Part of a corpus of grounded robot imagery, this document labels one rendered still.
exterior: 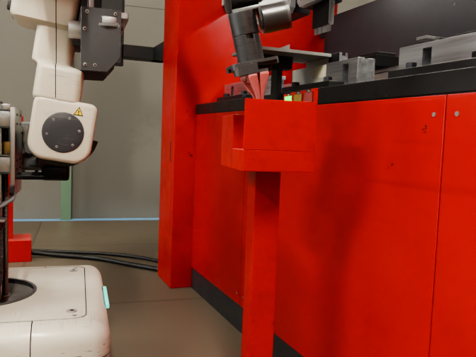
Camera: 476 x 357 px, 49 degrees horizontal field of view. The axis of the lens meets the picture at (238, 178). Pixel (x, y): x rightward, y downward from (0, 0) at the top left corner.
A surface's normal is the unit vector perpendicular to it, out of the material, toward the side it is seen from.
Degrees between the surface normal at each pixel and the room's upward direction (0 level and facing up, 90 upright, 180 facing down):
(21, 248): 90
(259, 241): 90
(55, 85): 90
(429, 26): 90
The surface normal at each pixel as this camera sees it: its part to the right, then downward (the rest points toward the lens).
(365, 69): 0.39, 0.09
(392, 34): -0.92, 0.00
